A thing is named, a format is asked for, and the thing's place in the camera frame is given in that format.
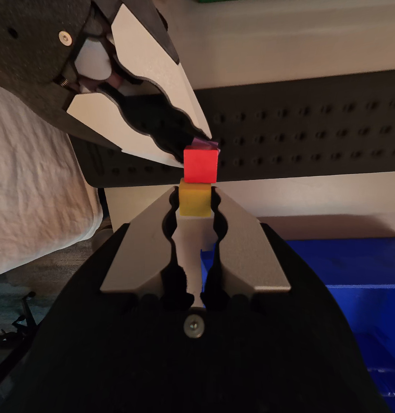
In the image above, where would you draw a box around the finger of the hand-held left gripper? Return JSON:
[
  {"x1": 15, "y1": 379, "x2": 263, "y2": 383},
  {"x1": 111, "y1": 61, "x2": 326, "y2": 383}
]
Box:
[
  {"x1": 110, "y1": 0, "x2": 213, "y2": 142},
  {"x1": 67, "y1": 91, "x2": 186, "y2": 168}
]

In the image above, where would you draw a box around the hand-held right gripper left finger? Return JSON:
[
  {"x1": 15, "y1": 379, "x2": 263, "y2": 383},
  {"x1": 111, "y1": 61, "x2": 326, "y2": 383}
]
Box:
[{"x1": 100, "y1": 187, "x2": 181, "y2": 295}]

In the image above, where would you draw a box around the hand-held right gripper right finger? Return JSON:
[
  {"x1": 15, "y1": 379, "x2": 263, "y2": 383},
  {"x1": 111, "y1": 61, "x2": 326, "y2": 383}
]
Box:
[{"x1": 202, "y1": 187, "x2": 292, "y2": 294}]

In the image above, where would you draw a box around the yellow cube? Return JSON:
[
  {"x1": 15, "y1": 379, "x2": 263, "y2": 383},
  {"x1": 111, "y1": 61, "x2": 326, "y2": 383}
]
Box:
[{"x1": 179, "y1": 179, "x2": 213, "y2": 217}]

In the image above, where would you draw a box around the red cube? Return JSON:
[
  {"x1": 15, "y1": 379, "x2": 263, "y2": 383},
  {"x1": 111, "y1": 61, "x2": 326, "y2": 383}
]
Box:
[{"x1": 183, "y1": 146, "x2": 219, "y2": 184}]

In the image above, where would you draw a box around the purple cube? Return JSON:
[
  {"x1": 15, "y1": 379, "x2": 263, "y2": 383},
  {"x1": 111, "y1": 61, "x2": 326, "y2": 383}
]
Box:
[{"x1": 192, "y1": 138, "x2": 221, "y2": 152}]

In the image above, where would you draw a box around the person's white shirt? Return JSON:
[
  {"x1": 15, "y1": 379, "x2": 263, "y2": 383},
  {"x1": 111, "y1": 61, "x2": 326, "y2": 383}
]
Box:
[{"x1": 0, "y1": 74, "x2": 103, "y2": 279}]

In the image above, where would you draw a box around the blue plastic bin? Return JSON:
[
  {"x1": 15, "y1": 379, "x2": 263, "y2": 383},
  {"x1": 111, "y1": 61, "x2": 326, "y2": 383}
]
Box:
[{"x1": 200, "y1": 237, "x2": 395, "y2": 399}]

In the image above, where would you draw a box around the black perforated board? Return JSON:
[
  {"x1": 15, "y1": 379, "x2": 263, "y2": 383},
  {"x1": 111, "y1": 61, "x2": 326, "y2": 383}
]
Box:
[{"x1": 70, "y1": 69, "x2": 395, "y2": 188}]

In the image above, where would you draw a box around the black tripod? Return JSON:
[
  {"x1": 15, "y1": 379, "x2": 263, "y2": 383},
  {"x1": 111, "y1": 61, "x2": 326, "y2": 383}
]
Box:
[{"x1": 0, "y1": 290, "x2": 40, "y2": 344}]

